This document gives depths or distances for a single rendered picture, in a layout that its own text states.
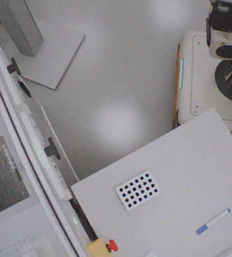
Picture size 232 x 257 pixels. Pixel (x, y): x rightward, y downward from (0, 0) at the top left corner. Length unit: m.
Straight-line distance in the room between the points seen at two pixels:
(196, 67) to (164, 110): 0.36
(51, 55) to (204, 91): 1.02
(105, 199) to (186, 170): 0.29
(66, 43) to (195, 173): 1.35
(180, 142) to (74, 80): 1.08
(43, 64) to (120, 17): 0.65
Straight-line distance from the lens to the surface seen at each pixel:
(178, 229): 1.00
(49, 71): 1.96
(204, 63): 1.71
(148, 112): 1.84
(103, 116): 1.83
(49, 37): 2.09
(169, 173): 1.00
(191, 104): 1.59
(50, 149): 0.87
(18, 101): 0.92
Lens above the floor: 1.74
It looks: 75 degrees down
